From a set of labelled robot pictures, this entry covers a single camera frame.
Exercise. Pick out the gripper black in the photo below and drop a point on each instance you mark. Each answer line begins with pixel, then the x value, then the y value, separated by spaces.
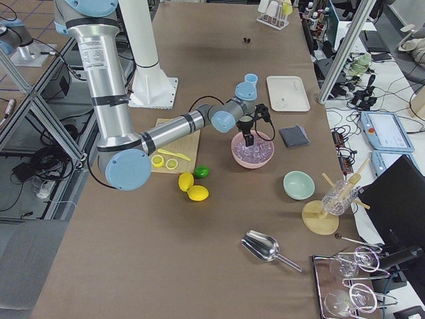
pixel 245 127

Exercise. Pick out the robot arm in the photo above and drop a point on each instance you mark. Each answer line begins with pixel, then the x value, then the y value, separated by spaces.
pixel 118 52

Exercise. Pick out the clear ice cubes pile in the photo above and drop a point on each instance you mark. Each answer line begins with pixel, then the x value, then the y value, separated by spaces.
pixel 255 151

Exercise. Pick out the light blue plastic cup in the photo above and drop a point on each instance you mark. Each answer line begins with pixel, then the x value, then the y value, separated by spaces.
pixel 251 78

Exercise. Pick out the wooden cup stand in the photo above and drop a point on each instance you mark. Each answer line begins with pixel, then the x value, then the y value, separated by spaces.
pixel 320 222

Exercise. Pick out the metal ice scoop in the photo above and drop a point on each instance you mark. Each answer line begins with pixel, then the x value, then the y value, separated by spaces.
pixel 266 248

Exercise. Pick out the white cup rack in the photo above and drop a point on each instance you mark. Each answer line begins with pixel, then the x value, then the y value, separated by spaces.
pixel 275 13

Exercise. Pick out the pink bowl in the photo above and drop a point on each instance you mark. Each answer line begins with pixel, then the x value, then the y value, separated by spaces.
pixel 253 156

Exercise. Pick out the grey folded cloth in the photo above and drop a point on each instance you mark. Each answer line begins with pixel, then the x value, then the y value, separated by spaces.
pixel 294 136

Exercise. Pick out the green lime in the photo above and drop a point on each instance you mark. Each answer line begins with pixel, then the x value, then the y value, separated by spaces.
pixel 201 172

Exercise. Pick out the cream plastic tray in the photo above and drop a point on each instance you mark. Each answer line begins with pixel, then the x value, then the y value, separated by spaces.
pixel 287 94

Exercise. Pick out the wooden cutting board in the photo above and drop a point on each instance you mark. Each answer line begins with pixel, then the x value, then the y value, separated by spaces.
pixel 187 145

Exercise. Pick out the mint green bowl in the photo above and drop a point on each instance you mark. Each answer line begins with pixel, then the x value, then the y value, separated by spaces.
pixel 298 185

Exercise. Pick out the yellow plastic knife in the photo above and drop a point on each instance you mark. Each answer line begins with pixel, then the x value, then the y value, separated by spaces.
pixel 177 155

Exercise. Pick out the yellow lemon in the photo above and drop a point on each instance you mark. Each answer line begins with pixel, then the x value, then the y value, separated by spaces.
pixel 186 181
pixel 197 193

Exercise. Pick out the lemon slice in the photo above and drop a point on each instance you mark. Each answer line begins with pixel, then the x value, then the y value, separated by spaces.
pixel 171 164
pixel 157 160

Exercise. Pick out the clear textured glass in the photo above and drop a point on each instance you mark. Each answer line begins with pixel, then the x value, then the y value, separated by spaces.
pixel 339 198

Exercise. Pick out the teach pendant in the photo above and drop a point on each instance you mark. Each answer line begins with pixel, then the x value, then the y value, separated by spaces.
pixel 382 160
pixel 385 131

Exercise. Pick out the black monitor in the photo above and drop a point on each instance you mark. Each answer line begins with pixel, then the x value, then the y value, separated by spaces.
pixel 396 200

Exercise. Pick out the wine glass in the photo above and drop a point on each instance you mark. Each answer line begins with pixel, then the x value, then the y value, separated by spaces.
pixel 348 265
pixel 358 300

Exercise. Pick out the metal glass rack tray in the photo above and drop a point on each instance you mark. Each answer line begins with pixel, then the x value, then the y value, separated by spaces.
pixel 343 284

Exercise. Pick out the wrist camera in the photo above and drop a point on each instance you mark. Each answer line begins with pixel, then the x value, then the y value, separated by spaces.
pixel 262 113

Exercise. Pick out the aluminium frame post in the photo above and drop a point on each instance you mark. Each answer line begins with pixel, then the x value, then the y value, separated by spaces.
pixel 344 49

